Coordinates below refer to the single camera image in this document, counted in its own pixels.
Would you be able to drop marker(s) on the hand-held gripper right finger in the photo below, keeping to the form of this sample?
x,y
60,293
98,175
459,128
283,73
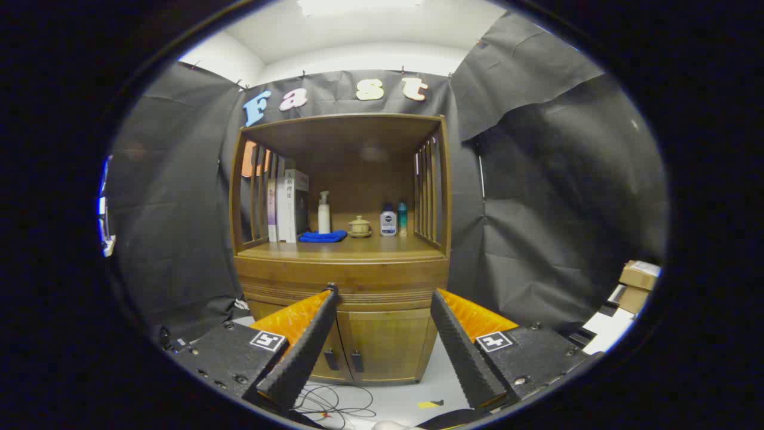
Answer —
x,y
465,352

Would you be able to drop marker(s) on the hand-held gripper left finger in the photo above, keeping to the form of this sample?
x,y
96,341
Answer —
x,y
301,352

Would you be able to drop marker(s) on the wooden drawer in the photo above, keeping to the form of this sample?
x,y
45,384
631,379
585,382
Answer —
x,y
382,275

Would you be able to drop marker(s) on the wooden cabinet door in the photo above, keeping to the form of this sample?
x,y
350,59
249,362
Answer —
x,y
337,370
391,343

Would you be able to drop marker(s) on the wooden countertop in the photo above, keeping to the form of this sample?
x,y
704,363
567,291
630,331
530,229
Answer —
x,y
370,247

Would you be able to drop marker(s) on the wooden cabinet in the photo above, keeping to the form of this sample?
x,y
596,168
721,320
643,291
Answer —
x,y
358,134

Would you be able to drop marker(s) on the yellow tape piece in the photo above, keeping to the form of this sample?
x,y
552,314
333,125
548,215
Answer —
x,y
427,404

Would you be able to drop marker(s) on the blue cloth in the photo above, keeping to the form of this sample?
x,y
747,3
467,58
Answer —
x,y
322,237

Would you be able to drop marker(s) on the small black device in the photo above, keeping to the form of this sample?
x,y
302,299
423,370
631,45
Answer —
x,y
167,339

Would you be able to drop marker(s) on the white spray bottle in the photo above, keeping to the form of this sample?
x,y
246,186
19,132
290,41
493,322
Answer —
x,y
324,218

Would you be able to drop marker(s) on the beige lidded ceramic jar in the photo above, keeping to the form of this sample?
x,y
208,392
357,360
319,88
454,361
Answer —
x,y
360,227

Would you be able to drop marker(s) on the thin purple book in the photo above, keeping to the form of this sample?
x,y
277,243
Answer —
x,y
271,215

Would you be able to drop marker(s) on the thick white book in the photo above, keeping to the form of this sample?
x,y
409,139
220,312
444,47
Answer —
x,y
286,209

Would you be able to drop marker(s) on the white flat boxes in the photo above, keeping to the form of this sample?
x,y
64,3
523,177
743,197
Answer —
x,y
609,328

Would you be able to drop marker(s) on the teal bottle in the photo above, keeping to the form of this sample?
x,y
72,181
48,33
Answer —
x,y
403,220

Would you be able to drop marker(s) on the white lotion bottle blue cap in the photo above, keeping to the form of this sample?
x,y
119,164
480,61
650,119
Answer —
x,y
388,226

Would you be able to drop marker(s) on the black backdrop cloth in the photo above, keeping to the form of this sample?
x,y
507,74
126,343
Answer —
x,y
537,209

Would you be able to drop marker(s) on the cardboard box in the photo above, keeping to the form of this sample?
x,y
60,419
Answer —
x,y
632,300
638,275

